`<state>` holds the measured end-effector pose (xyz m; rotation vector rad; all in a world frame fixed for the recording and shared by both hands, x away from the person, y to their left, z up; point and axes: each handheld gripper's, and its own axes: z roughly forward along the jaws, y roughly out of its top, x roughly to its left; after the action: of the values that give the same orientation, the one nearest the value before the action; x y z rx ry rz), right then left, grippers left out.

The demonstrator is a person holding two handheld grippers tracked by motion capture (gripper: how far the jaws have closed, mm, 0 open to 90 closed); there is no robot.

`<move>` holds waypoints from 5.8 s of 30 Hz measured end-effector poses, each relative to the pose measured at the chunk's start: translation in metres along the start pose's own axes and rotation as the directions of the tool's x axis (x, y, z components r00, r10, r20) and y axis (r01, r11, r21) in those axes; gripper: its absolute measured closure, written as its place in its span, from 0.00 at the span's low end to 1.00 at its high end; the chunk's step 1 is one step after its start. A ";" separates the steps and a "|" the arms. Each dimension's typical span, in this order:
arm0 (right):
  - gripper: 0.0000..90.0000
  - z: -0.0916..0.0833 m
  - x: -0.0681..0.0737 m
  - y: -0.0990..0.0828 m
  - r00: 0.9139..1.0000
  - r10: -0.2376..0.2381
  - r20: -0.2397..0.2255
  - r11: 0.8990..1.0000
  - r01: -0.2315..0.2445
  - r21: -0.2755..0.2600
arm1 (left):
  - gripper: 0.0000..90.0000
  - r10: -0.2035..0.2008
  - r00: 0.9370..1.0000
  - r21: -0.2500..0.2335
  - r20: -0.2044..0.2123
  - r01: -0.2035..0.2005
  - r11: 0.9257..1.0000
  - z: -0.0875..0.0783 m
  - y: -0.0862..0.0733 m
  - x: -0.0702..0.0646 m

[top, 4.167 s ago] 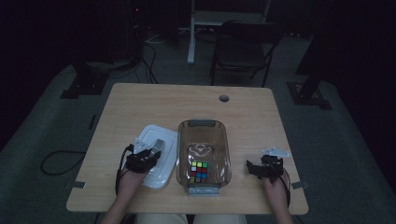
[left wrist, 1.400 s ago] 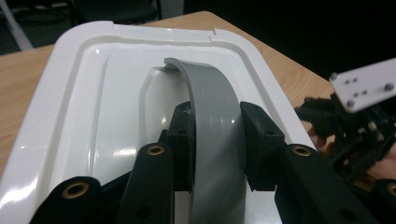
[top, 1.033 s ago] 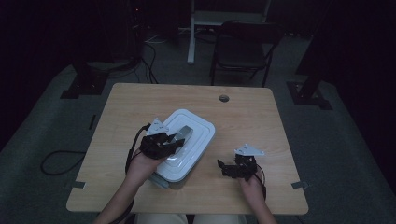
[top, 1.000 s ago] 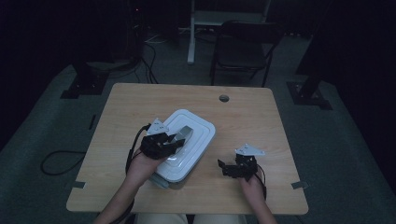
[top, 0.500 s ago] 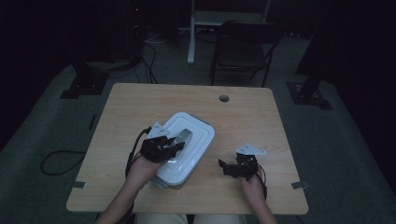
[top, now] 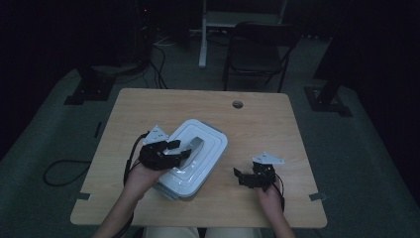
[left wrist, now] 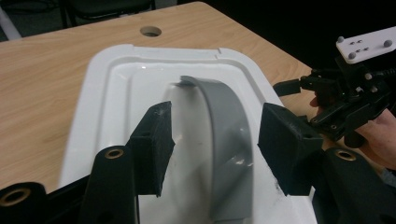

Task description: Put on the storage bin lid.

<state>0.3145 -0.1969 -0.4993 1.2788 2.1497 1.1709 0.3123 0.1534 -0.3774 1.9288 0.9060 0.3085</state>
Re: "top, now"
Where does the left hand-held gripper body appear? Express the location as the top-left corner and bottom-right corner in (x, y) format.
(138, 124), (174, 172)

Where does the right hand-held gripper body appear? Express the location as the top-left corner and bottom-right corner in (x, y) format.
(251, 151), (285, 191)

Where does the white container lid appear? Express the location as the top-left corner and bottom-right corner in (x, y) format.
(157, 118), (230, 199)

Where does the clear plastic container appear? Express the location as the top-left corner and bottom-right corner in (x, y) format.
(153, 120), (230, 202)

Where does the person's left hand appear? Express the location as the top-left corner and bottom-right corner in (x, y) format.
(123, 161), (170, 203)

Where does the person's right hand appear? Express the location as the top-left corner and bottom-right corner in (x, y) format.
(254, 182), (285, 216)

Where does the black stand base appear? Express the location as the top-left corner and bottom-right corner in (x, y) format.
(63, 64), (117, 106)
(303, 33), (354, 118)

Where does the dark computer tower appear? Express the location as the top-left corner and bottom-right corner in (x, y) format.
(133, 0), (155, 67)

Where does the black folding chair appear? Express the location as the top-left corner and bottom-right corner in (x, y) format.
(222, 21), (302, 94)

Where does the right hand-held gripper cable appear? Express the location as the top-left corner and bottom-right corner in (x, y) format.
(272, 172), (286, 213)

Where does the hand-held gripper cable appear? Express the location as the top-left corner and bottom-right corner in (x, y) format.
(272, 172), (286, 213)
(112, 131), (151, 238)

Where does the left hand-held gripper cable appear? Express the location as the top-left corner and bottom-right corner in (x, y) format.
(112, 131), (151, 238)

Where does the black floor cables bundle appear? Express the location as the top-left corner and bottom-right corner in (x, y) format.
(144, 42), (170, 90)

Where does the black floor cable loop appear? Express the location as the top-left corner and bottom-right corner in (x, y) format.
(43, 159), (93, 187)

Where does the white metal desk frame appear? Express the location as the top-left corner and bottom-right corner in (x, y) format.
(197, 0), (289, 69)

